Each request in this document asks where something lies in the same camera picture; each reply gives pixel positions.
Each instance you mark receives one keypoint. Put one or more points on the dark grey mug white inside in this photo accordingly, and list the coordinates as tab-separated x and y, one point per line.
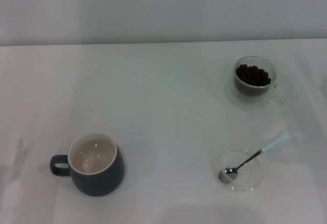
102	180

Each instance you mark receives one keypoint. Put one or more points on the coffee beans pile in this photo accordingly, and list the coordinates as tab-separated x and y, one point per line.
253	75

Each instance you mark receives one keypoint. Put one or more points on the clear glass saucer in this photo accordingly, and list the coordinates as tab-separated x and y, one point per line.
231	96
251	178

